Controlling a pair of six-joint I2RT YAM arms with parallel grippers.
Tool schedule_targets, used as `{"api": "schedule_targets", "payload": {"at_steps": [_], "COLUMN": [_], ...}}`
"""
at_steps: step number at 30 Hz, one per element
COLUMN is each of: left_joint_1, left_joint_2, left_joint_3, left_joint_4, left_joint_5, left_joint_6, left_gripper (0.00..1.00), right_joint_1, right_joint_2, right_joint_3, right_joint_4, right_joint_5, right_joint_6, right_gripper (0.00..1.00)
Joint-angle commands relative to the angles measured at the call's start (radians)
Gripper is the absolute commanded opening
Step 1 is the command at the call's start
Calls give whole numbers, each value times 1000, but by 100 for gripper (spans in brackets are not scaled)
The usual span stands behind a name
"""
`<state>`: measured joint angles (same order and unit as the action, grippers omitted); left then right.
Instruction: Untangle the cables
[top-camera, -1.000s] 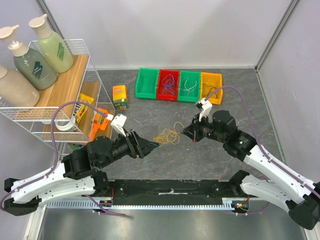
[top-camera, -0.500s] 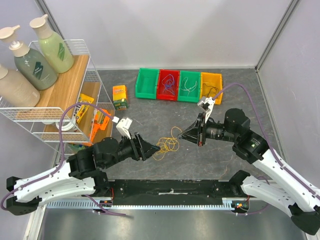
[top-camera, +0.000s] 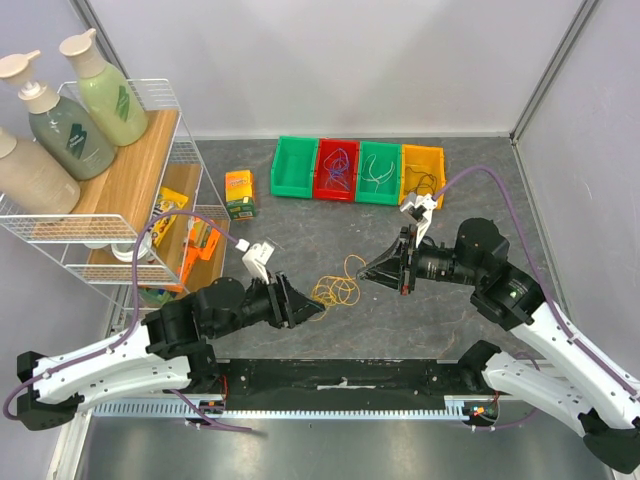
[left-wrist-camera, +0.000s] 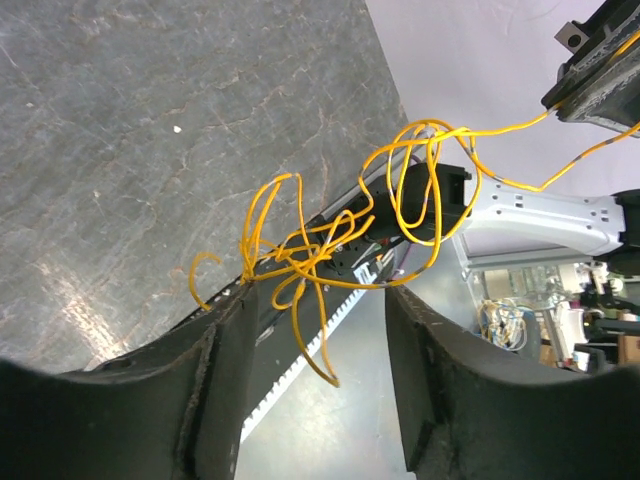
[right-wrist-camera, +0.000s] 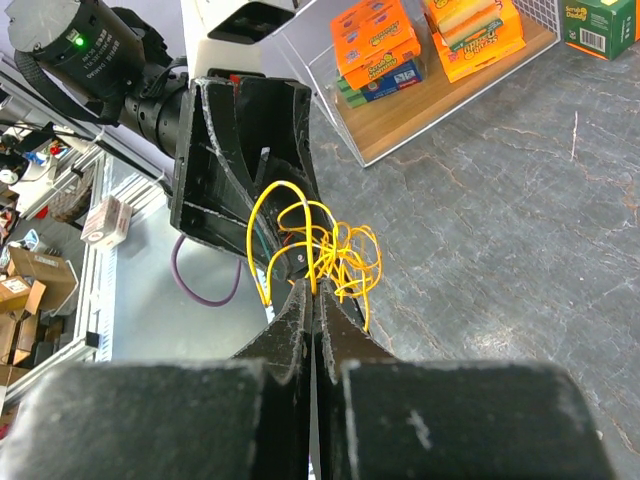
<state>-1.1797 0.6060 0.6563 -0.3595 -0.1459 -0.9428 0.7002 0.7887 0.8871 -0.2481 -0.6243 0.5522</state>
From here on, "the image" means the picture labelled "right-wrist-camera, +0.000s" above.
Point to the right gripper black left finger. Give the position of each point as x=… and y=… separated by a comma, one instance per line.
x=246, y=417

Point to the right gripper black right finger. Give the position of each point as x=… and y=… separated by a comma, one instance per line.
x=380, y=417

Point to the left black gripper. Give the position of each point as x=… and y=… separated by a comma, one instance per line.
x=244, y=182

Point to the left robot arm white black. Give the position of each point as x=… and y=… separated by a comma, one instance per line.
x=107, y=66

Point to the colourful box on lower shelf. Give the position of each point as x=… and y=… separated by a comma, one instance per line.
x=377, y=51

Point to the small white red box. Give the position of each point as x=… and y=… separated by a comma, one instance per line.
x=107, y=224

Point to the orange toy package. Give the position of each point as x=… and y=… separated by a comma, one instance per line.
x=470, y=35

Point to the cardboard boxes in background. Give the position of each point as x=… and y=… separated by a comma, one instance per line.
x=36, y=290

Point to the yellow green small box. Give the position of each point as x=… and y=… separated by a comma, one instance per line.
x=601, y=28

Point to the white wire shelf rack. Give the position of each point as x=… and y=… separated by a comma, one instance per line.
x=303, y=48

